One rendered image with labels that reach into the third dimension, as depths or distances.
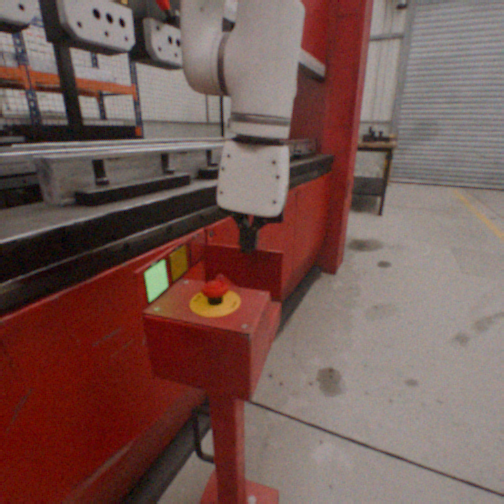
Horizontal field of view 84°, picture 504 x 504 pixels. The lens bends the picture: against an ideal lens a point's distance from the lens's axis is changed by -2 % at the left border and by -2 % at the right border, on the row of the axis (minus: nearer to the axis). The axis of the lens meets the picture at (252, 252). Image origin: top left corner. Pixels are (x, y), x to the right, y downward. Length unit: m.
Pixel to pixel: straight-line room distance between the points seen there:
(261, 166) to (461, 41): 7.18
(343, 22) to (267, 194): 1.83
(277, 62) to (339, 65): 1.73
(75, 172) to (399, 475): 1.25
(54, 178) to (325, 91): 1.76
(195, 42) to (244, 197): 0.20
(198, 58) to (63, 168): 0.36
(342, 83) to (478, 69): 5.54
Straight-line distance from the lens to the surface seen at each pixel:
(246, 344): 0.37
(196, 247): 0.53
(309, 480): 1.16
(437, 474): 1.29
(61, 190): 0.67
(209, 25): 0.46
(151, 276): 0.42
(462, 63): 7.46
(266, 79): 0.40
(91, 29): 0.73
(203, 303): 0.42
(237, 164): 0.42
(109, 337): 0.66
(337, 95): 2.10
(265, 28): 0.41
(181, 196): 0.71
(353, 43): 2.13
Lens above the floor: 1.01
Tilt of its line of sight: 22 degrees down
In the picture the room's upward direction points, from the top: straight up
